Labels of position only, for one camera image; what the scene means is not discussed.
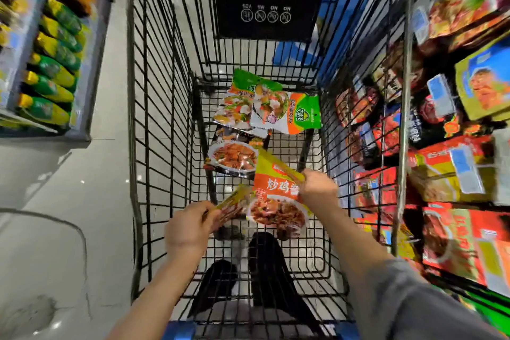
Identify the orange sauce packet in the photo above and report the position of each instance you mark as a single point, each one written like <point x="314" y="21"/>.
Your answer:
<point x="235" y="156"/>

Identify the person's black trousers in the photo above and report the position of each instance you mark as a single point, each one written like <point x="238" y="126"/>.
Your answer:
<point x="271" y="272"/>

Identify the green orange seasoning packet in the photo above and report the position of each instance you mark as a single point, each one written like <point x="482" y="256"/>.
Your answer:
<point x="303" y="112"/>
<point x="235" y="108"/>

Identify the grey bottle shelf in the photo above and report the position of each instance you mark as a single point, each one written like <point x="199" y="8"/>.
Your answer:
<point x="97" y="72"/>

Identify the person's left forearm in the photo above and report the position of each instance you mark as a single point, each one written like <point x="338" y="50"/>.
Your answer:
<point x="155" y="300"/>

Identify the packets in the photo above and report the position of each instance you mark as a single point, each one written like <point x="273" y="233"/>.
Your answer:
<point x="478" y="84"/>

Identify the person's right hand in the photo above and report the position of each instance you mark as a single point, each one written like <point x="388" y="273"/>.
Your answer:
<point x="320" y="192"/>

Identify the yellow-green sauce packet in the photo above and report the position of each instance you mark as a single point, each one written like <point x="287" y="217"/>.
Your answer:
<point x="275" y="192"/>
<point x="231" y="202"/>

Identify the blue plastic panel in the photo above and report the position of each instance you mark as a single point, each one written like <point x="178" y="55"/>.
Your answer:
<point x="342" y="13"/>

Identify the person's left hand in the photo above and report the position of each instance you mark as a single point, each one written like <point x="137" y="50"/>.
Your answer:
<point x="189" y="228"/>

